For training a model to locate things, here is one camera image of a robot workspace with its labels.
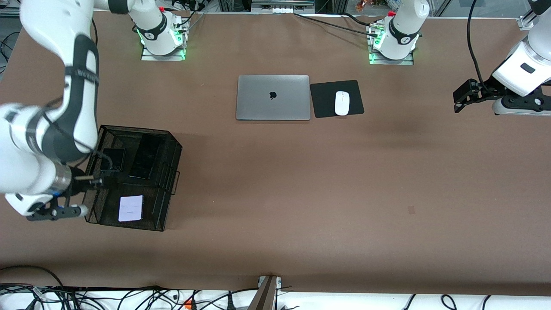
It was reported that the dark flip phone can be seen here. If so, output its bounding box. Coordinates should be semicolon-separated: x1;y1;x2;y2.
100;147;126;172

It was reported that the white Huawei phone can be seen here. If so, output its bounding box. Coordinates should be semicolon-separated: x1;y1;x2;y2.
118;195;143;223

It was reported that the black slab phone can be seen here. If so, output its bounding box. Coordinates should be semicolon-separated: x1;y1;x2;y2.
128;134;163;180

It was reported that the black mesh desk organizer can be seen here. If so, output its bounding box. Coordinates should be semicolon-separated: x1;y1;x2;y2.
84;125;183;232

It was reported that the white computer mouse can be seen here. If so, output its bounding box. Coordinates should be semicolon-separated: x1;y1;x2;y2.
335;91;350;116

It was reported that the black mouse pad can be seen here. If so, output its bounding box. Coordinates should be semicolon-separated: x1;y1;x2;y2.
310;80;365;118

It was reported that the silver laptop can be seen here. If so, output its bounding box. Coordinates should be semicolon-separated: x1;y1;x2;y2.
236;75;311;121

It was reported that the white power strip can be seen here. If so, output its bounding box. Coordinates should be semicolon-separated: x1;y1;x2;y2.
260;4;316;14

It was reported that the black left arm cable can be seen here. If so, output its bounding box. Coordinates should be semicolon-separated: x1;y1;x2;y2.
467;0;492;93

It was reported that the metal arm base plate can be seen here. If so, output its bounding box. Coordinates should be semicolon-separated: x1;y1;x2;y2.
368;45;415;66
140;41;187;62

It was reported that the black floor cable loop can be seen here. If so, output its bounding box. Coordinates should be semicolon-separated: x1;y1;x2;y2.
0;265;66;290

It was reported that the short black table cable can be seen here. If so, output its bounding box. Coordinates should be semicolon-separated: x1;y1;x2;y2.
340;12;377;27

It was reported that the long black table cable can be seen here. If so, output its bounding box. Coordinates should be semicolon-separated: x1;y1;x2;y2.
294;12;381;37

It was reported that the grey metal camera post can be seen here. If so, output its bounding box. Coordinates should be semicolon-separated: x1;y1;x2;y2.
248;276;282;310

